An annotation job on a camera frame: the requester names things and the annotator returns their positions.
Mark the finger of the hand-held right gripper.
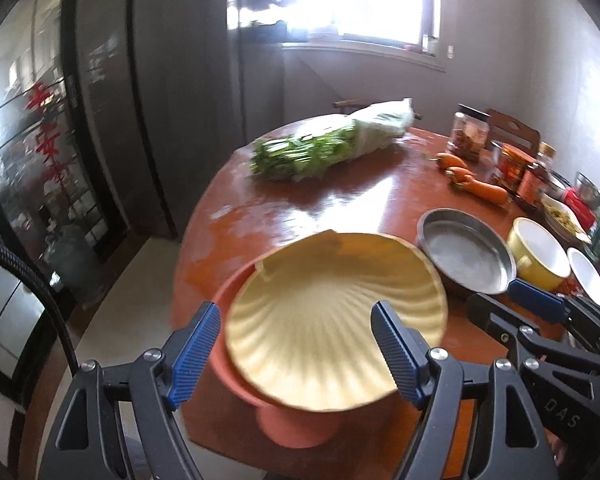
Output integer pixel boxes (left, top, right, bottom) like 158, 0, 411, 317
466, 292, 600, 377
507, 279, 600, 345

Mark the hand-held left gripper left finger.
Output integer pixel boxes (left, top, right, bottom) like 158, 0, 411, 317
40, 301, 222, 480

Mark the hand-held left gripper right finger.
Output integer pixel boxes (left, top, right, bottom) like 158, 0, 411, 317
370, 301, 556, 480

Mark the yellow bowl with handle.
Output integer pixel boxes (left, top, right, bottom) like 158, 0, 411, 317
507, 217, 572, 291

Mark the white paper noodle bowl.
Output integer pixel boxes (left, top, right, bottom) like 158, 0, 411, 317
562, 247, 600, 308

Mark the round steel plate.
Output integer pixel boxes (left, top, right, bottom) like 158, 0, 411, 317
416, 208, 518, 295

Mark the yellow shell-shaped plate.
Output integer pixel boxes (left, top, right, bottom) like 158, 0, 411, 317
225, 232, 448, 411

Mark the pink footed bowl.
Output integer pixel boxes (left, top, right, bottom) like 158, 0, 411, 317
207, 259, 396, 448

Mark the person's right hand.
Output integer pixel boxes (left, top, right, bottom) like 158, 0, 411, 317
547, 432, 571, 468

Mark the white plate with cooked food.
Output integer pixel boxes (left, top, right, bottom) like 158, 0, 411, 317
540, 192, 592, 243

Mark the red packet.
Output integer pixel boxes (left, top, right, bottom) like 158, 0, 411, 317
562, 187, 598, 231

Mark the dark sauce jar red label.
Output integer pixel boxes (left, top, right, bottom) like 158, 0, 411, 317
515, 162, 549, 211

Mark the steel bowl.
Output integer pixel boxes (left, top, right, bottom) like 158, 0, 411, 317
545, 170, 574, 201

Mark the bottle with gold lid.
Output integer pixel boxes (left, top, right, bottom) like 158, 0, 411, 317
535, 142, 557, 172

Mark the wooden chair with cutout back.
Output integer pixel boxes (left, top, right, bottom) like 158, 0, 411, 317
485, 108, 541, 151

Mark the pickle jar with black lid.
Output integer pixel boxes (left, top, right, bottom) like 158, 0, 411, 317
449, 104, 491, 162

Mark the celery bundle in plastic bag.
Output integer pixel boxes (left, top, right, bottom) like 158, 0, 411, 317
250, 99, 416, 181

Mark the glass door with red decals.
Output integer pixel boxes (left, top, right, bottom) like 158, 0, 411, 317
0, 0, 131, 386

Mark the dark grey refrigerator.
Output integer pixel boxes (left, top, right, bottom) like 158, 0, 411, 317
75, 0, 286, 241

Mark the black braided cable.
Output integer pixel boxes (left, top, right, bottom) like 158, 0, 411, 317
0, 237, 81, 376

